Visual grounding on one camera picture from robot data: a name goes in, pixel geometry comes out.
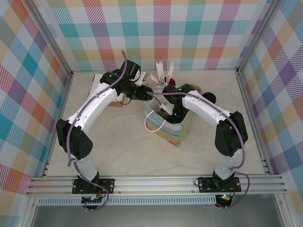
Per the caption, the green white paper bag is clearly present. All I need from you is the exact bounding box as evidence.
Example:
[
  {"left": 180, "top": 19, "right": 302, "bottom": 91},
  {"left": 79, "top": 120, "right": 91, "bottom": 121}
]
[{"left": 143, "top": 86, "right": 194, "bottom": 149}]

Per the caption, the white paper napkin stack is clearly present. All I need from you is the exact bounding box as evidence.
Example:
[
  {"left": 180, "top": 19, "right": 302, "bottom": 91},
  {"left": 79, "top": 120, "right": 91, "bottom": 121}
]
[{"left": 88, "top": 73, "right": 125, "bottom": 104}]

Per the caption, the black cup lid stack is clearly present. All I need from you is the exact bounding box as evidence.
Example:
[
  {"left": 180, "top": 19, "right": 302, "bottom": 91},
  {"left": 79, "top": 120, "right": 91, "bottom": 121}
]
[{"left": 202, "top": 92, "right": 217, "bottom": 104}]

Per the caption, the small controller board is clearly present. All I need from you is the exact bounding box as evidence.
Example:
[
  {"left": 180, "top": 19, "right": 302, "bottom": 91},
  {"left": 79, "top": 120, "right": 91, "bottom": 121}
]
[
  {"left": 81, "top": 194, "right": 107, "bottom": 205},
  {"left": 216, "top": 193, "right": 232, "bottom": 202}
]

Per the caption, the aluminium front rail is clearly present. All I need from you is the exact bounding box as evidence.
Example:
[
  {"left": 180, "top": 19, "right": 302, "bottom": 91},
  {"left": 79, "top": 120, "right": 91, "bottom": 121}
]
[{"left": 26, "top": 175, "right": 287, "bottom": 196}]

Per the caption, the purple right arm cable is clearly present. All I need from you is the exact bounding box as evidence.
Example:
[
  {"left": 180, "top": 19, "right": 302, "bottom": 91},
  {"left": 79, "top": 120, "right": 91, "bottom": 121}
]
[{"left": 147, "top": 91, "right": 251, "bottom": 210}]

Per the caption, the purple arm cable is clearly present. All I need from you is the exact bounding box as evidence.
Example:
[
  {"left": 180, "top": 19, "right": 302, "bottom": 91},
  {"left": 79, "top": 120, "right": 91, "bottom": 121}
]
[
  {"left": 66, "top": 51, "right": 131, "bottom": 212},
  {"left": 147, "top": 91, "right": 251, "bottom": 210}
]

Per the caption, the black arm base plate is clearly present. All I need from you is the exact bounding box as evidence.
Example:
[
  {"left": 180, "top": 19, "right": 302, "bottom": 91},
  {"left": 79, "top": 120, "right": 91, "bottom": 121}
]
[
  {"left": 72, "top": 178, "right": 116, "bottom": 195},
  {"left": 197, "top": 176, "right": 241, "bottom": 193}
]

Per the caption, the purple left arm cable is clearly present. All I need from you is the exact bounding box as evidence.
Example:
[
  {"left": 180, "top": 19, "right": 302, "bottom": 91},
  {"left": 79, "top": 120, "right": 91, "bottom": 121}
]
[{"left": 66, "top": 51, "right": 131, "bottom": 212}]

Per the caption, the aluminium frame post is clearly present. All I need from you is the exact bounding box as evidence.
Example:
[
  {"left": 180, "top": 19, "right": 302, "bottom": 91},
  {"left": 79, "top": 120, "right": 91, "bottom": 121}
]
[
  {"left": 236, "top": 0, "right": 281, "bottom": 74},
  {"left": 28, "top": 0, "right": 74, "bottom": 79}
]

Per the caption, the slotted grey cable duct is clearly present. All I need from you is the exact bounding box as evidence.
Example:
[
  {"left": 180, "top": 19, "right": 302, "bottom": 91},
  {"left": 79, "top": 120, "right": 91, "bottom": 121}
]
[{"left": 37, "top": 197, "right": 217, "bottom": 206}]

